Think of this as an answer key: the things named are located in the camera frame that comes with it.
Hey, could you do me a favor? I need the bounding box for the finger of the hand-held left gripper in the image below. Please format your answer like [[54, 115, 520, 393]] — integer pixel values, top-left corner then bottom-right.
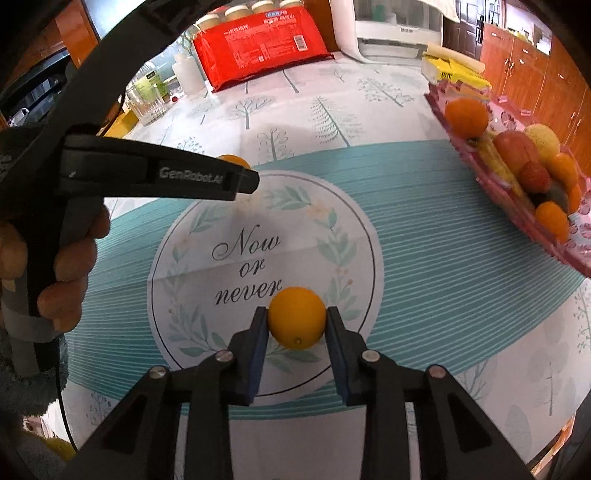
[[233, 167, 260, 200]]

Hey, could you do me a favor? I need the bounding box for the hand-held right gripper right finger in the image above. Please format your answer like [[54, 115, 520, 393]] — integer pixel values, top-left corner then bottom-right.
[[325, 306, 536, 480]]

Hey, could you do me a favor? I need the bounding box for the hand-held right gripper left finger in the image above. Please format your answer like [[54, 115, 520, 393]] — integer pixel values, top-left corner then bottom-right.
[[69, 306, 270, 480]]

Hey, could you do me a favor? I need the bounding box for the small mandarin orange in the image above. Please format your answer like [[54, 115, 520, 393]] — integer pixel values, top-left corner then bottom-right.
[[216, 154, 252, 171]]

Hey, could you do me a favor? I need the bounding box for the small yellow orange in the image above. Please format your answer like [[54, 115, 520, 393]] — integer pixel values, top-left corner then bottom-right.
[[269, 287, 328, 350]]

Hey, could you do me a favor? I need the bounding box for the pink glass fruit plate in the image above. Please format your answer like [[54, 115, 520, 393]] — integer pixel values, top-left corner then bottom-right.
[[424, 79, 591, 278]]

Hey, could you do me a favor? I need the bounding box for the long yellow fruit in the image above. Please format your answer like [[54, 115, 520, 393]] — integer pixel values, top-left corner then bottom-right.
[[475, 136, 515, 190]]

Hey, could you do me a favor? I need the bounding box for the small red apple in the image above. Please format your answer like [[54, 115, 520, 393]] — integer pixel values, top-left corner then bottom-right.
[[518, 161, 552, 195]]

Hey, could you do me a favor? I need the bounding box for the yellow speckled pear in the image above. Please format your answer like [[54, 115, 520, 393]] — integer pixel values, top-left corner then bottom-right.
[[524, 123, 561, 162]]

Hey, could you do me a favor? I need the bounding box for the person's left forearm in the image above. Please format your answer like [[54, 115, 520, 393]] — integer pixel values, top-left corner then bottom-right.
[[0, 323, 70, 416]]

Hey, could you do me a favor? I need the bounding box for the person's left hand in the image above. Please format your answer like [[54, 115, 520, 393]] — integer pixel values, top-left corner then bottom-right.
[[0, 203, 112, 333]]

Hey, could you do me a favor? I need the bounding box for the clear glass jar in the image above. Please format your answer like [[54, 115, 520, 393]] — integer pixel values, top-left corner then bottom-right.
[[126, 74, 174, 127]]

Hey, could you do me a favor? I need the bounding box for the green label bottle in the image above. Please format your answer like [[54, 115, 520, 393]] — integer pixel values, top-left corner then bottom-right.
[[137, 62, 163, 97]]

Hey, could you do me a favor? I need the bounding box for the white plastic bottle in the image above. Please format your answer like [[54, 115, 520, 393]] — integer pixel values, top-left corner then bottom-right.
[[172, 52, 207, 95]]

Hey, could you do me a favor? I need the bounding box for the red wrapped bottle pack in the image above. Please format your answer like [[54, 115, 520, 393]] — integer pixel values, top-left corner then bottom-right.
[[191, 0, 334, 94]]

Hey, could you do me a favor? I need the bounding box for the tree print tablecloth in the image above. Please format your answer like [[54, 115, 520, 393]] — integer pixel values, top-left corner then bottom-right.
[[62, 46, 591, 480]]

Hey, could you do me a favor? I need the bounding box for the glossy wooden sideboard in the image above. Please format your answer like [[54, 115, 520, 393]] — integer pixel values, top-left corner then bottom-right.
[[14, 0, 100, 84]]

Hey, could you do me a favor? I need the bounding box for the white appliance with lid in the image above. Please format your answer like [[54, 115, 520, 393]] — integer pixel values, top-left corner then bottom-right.
[[330, 0, 446, 64]]

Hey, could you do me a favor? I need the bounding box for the yellow tissue box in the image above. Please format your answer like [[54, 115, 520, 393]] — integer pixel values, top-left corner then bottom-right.
[[421, 54, 492, 90]]

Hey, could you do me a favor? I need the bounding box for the cream paper roll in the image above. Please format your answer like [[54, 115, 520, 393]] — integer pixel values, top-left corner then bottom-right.
[[425, 44, 486, 73]]

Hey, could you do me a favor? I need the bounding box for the brown wooden door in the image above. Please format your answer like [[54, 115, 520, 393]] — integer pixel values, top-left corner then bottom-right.
[[442, 0, 486, 60]]

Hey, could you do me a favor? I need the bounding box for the white cloth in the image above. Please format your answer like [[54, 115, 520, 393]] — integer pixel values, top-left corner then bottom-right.
[[422, 0, 462, 23]]

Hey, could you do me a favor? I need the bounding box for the orange-red tomato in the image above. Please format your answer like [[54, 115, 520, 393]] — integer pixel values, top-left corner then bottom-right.
[[494, 130, 540, 174]]

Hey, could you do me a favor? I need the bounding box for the dark round fruit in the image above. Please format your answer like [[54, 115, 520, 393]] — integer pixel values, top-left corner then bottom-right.
[[531, 182, 570, 213]]

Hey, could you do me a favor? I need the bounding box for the brown wooden cabinet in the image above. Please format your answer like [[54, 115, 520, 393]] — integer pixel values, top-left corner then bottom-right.
[[480, 23, 591, 178]]

